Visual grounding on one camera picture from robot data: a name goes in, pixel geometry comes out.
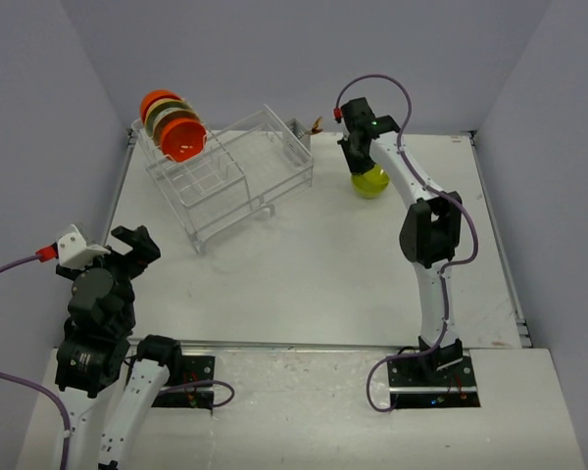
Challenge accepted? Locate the lime green bowl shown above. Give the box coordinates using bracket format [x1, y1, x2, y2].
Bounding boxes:
[351, 164, 390, 185]
[352, 179, 388, 199]

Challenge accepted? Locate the orange bowl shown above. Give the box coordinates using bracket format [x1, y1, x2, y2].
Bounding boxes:
[139, 89, 180, 119]
[160, 117, 207, 163]

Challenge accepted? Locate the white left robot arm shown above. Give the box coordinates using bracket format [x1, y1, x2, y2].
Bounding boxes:
[55, 225, 184, 469]

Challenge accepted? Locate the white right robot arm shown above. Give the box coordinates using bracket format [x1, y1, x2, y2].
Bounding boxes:
[334, 98, 463, 385]

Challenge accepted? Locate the brown wooden spoon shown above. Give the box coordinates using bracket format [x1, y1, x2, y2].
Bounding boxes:
[310, 117, 323, 135]

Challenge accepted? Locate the grey cutlery holder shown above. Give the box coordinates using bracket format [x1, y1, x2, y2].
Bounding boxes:
[285, 118, 311, 147]

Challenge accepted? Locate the patterned beige bowl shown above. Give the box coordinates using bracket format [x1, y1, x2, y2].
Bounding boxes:
[145, 109, 201, 140]

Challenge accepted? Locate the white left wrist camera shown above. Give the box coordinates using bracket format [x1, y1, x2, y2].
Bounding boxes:
[56, 224, 111, 270]

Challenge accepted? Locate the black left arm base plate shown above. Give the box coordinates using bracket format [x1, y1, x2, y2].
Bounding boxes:
[152, 354, 216, 410]

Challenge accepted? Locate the white wire dish rack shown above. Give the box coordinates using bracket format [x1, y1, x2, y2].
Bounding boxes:
[131, 106, 314, 253]

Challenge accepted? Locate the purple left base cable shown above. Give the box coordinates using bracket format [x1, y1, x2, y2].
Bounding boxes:
[159, 379, 236, 408]

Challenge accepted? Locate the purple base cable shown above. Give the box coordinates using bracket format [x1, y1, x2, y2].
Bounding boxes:
[159, 379, 236, 408]
[367, 354, 447, 417]

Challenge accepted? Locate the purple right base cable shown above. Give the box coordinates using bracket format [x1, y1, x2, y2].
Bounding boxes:
[367, 354, 447, 417]

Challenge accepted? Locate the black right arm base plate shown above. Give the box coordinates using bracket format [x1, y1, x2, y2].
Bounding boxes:
[388, 355, 481, 410]

